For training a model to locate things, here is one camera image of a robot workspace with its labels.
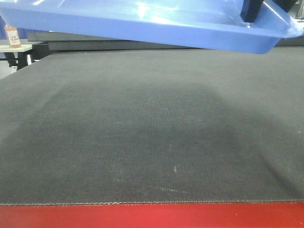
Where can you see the black fabric table mat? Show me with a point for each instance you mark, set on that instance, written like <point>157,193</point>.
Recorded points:
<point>154,126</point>

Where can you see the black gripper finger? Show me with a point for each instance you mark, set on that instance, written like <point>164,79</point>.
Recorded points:
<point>250,10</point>

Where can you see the blue plastic tray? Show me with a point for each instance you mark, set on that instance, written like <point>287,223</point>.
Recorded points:
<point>212,24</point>

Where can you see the small side table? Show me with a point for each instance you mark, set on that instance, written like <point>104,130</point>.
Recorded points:
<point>17,58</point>

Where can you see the orange drink bottle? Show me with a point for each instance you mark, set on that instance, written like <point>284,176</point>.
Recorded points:
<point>12,36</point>

